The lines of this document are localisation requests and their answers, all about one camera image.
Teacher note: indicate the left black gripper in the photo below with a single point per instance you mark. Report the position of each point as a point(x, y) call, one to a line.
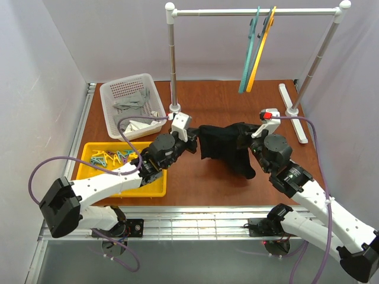
point(192, 141)

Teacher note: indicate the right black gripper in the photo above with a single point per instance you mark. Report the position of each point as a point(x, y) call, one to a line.
point(247, 140)

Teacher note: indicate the black underwear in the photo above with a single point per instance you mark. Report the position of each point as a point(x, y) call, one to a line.
point(219, 143)

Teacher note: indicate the teal plastic hanger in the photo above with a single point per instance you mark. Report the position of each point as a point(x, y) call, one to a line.
point(251, 38)

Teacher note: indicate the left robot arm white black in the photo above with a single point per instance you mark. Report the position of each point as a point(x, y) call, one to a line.
point(69, 205)

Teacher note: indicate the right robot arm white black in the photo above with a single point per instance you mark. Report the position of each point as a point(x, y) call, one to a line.
point(347, 239)

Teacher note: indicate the grey-blue plastic hanger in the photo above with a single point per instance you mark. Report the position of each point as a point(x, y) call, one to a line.
point(255, 48)

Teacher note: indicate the yellow plastic hanger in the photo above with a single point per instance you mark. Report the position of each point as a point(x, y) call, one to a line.
point(269, 20)

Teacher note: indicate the yellow plastic tray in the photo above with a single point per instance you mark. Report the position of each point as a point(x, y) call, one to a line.
point(124, 154)

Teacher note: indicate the white cloth in basket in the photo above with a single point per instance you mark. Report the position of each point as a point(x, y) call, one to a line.
point(135, 120)

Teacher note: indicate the white metal clothes rack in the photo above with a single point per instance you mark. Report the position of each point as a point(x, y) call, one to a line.
point(292, 111)

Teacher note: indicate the grey cloth in basket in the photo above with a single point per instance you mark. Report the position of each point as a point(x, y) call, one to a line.
point(134, 101)

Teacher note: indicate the white plastic laundry basket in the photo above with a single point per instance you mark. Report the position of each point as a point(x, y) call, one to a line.
point(116, 89)

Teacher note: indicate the purple clothespin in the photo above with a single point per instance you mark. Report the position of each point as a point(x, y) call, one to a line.
point(109, 155)

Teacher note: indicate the yellow clothespin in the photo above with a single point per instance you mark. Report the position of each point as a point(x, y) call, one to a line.
point(99, 155)

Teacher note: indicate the teal clothespin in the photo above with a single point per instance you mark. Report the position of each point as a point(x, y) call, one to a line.
point(98, 161)

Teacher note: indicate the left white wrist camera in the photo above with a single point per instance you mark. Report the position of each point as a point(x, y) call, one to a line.
point(180, 123)

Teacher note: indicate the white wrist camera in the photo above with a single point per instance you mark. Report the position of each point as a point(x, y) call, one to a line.
point(270, 122)
point(180, 123)

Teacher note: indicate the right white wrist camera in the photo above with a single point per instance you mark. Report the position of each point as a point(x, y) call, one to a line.
point(270, 122)

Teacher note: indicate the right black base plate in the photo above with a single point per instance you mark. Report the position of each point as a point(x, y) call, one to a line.
point(264, 227)

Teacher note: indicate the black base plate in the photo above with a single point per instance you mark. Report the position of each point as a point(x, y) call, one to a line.
point(264, 227)
point(133, 227)

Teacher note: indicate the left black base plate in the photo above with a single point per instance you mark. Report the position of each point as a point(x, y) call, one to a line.
point(133, 227)

